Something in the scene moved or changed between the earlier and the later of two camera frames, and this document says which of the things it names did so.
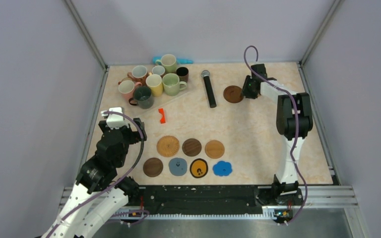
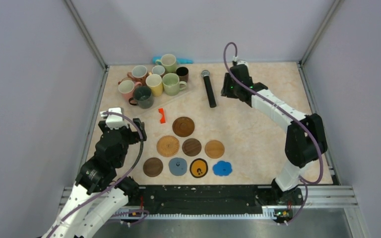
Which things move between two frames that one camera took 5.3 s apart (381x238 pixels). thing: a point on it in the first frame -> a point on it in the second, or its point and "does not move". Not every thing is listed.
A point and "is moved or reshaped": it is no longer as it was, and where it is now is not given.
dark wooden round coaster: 233,94 is moved or reshaped
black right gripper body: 247,89 -> 230,89
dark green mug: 143,97 does not move
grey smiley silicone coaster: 177,166 does not move
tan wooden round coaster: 214,149 does not move
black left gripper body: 134,136 does not move
